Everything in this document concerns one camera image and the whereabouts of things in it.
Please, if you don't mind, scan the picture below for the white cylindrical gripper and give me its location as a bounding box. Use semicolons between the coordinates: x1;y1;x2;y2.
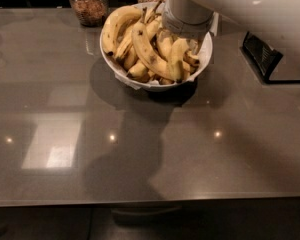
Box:
162;0;214;40

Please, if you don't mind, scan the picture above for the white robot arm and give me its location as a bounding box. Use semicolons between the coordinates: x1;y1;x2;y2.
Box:
163;0;300;70

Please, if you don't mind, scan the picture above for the white stand behind bowl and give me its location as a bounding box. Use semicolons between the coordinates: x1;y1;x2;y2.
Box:
210;12;220;36

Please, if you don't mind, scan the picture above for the banana behind centre banana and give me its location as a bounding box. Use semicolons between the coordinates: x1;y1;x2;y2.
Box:
114;0;162;64

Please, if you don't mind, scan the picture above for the upright middle banana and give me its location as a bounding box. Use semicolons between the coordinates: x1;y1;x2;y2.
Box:
156;29;173;61

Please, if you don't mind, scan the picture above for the white bowl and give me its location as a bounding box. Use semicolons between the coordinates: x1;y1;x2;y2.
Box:
100;2;213;92

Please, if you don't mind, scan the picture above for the spotted right edge banana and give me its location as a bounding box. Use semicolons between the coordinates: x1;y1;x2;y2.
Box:
183;50;200;67

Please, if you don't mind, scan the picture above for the long spotted centre banana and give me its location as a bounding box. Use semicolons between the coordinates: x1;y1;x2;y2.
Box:
131;8;172;80

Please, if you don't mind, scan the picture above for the front right banana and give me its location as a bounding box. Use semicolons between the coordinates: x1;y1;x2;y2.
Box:
167;38;189;83

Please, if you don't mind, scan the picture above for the small lower left banana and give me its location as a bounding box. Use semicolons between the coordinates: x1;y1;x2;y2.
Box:
127;60;147;79

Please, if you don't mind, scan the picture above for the large left banana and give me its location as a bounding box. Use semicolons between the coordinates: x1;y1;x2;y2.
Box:
101;6;141;55

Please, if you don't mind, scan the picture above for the left glass jar with granola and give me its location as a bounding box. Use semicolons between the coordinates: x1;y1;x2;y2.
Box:
69;0;108;27

